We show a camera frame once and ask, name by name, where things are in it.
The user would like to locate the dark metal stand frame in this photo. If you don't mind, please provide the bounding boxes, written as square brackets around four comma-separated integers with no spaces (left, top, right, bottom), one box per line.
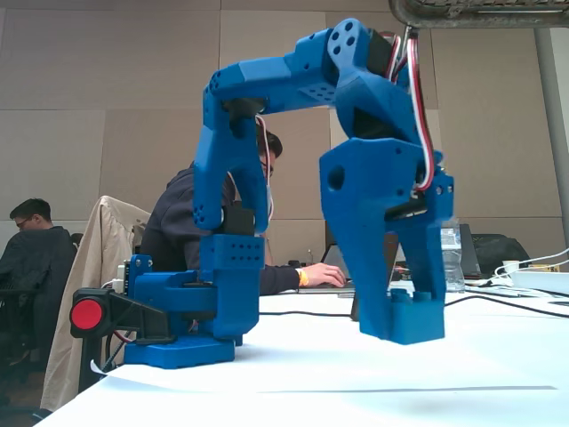
[349,0,569,323]

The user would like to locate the open grey laptop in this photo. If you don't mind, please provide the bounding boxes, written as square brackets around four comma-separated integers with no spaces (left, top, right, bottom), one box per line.
[296,230,400,298]

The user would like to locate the man in navy hoodie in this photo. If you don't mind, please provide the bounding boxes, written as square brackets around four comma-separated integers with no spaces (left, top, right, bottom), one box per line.
[140,126,304,297]

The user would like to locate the man in dark jacket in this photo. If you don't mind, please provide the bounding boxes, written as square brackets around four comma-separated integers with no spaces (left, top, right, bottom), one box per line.
[0,198,79,371]

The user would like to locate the open black laptop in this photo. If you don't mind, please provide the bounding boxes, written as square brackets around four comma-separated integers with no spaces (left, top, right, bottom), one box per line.
[457,223,484,280]

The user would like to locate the blue toy brick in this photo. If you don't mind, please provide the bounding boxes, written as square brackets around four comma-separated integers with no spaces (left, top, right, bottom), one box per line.
[387,287,446,346]

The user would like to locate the beige jacket on chair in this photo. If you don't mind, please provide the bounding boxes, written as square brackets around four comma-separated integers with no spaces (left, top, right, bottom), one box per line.
[40,195,152,413]

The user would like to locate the clear plastic water bottle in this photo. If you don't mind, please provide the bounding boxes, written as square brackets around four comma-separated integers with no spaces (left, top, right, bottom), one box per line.
[439,216,467,294]

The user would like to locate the black bag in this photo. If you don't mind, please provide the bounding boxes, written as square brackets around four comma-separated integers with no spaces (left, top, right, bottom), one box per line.
[470,233,544,275]

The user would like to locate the white flat box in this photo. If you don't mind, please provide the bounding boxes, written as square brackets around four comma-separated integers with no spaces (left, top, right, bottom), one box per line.
[506,270,569,295]

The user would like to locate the man's bare hand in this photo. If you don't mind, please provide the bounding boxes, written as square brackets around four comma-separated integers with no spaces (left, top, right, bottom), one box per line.
[305,262,347,289]

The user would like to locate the black table clamp red knob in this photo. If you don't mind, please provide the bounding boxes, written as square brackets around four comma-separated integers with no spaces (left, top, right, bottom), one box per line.
[69,286,177,393]

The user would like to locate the red white black servo cable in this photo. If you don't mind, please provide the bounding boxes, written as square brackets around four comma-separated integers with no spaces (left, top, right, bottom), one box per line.
[385,31,440,193]
[254,114,276,224]

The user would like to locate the grey metal pole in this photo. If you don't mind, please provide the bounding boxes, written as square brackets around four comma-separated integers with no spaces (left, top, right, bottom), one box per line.
[533,27,569,250]

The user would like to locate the grey laptop lid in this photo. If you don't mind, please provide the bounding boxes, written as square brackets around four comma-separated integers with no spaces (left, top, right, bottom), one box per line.
[320,242,353,283]

